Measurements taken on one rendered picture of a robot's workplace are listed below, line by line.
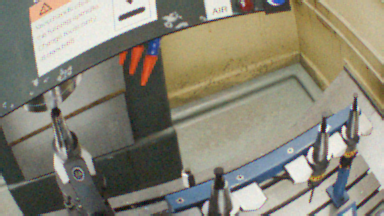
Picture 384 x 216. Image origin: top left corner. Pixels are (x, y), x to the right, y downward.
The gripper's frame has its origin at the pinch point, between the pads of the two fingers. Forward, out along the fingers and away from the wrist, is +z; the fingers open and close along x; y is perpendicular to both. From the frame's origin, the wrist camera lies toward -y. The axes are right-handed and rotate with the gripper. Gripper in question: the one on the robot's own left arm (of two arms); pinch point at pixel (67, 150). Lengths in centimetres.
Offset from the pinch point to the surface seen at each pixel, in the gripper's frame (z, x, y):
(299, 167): -13.4, 38.3, 12.1
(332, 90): 40, 90, 53
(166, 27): -21.4, 15.1, -30.0
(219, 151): 59, 51, 76
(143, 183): 44, 21, 61
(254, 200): -15.3, 27.4, 12.0
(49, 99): -9.0, -0.6, -18.7
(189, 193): -8.0, 18.7, 11.0
